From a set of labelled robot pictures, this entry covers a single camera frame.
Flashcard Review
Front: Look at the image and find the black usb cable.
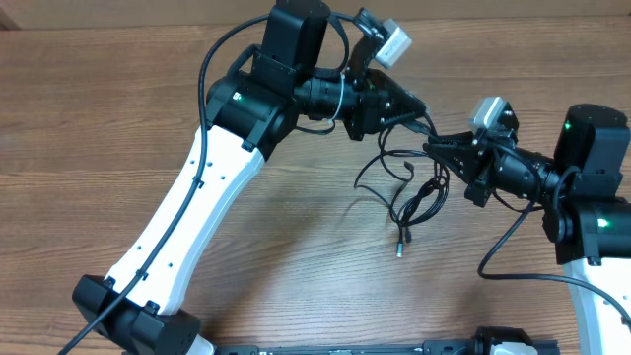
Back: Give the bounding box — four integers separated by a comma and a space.
353, 147, 430, 258
377, 112, 453, 243

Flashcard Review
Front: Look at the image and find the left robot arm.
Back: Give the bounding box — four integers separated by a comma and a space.
72, 1, 426, 354

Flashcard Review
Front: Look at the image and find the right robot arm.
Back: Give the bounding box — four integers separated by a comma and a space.
423, 97, 630, 354

